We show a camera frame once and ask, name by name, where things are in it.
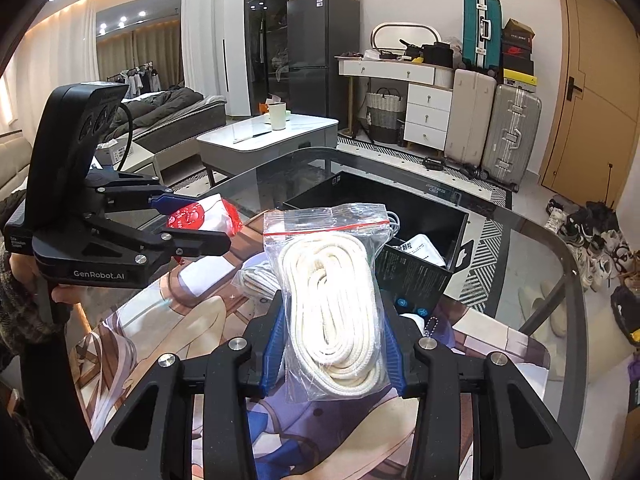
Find cream cup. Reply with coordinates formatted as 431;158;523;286
267;102;288;132

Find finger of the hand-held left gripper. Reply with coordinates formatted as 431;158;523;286
85;212;233;261
85;172;198;216

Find dark grey refrigerator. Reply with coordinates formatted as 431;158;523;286
286;0;361;136

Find person's left hand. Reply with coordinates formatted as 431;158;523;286
10;252;71;306

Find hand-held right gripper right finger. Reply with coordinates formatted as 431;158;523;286
381;304;593;480

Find open dark shoe box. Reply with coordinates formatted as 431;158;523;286
501;19;535;42

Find beige suitcase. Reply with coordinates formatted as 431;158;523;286
444;68;497;168

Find black pot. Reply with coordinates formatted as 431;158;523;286
421;42;453;68

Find pile of shoes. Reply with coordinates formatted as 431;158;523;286
545;195;640;291

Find cream slipper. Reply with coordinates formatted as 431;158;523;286
517;285;553;331
540;280;571;338

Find white dressing table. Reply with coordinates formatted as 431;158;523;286
338;57;453;151

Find printed table mat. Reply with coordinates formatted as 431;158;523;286
65;210;551;480

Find woven basket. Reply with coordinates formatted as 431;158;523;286
365;87;407;144

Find red white packet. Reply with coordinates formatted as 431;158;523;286
167;197;244;241

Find black cable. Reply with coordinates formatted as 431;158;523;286
117;102;133;171

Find white wardrobe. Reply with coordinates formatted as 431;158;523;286
222;0;251;117

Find oval mirror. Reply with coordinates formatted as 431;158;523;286
371;22;443;53

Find bed with dark duvet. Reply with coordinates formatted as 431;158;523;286
102;86;228;153

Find white coffee table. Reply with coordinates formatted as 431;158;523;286
196;112;339;186

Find black glass cabinet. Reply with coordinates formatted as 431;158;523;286
244;0;290;116

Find teal suitcase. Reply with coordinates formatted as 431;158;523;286
462;0;503;72

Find white nightstand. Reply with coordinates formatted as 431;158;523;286
97;140;156;181

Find black cardboard box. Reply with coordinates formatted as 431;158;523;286
282;171;473;323

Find person's left forearm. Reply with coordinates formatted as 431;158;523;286
0;192;66;351

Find white rope coil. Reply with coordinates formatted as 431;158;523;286
235;255;282;306

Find plain black shoe box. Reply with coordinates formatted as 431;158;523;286
502;55;535;74

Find tan door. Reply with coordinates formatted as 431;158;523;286
539;0;640;208

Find silver suitcase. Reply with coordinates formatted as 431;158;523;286
481;82;543;192

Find clothes rack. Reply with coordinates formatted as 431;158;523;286
105;62;163;98

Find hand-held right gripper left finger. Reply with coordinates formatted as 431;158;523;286
74;304;288;480

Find upholstered sofa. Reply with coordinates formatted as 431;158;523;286
0;132;33;201

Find trash bin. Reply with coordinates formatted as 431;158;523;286
611;280;640;346

